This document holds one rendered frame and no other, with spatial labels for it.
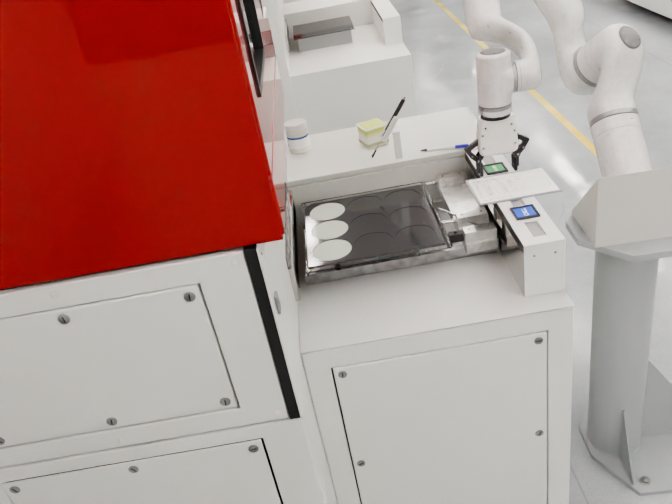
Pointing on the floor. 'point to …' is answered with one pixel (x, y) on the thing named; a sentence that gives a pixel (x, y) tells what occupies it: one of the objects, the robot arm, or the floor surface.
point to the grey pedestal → (627, 367)
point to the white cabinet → (450, 414)
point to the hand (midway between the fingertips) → (497, 168)
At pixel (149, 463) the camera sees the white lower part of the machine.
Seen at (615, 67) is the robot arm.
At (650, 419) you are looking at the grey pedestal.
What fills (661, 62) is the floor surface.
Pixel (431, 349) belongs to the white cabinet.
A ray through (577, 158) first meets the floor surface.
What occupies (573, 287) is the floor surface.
